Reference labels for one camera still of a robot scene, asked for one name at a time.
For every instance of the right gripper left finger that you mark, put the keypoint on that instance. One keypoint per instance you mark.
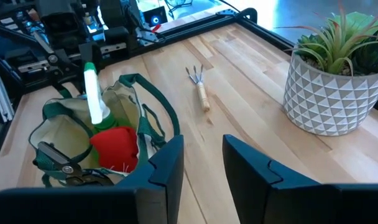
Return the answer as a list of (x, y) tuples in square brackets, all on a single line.
[(83, 205)]

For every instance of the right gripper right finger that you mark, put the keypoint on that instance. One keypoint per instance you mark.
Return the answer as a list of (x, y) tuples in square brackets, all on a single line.
[(301, 205)]

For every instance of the black pruning shears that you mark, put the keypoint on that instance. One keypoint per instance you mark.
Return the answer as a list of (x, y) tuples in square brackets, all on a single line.
[(67, 169)]

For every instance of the green spray bottle white head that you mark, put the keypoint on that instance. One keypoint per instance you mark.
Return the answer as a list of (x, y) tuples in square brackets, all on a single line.
[(94, 93)]

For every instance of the red and black garden glove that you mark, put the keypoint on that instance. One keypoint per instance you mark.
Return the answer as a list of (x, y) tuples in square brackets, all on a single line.
[(114, 149)]

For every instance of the cream canvas green-trimmed garden bag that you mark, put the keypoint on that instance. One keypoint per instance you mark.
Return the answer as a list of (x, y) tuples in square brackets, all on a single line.
[(61, 133)]

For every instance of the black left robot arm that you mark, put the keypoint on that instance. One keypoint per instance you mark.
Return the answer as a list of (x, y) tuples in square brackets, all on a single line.
[(114, 12)]

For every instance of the silver aluminium extrusion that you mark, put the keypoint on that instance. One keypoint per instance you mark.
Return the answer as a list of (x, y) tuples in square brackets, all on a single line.
[(1, 93)]

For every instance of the black box with blue light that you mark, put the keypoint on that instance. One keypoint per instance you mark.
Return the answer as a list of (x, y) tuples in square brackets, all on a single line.
[(154, 18)]

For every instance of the succulent in white patterned pot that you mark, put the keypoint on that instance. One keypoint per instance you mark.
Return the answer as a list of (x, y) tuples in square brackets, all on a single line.
[(325, 105)]

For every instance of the grey metal corner bracket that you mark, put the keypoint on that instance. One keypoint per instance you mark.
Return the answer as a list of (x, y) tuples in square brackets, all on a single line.
[(147, 35)]

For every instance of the black aluminium rig frame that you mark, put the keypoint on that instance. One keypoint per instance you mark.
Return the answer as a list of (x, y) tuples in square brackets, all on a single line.
[(195, 26)]

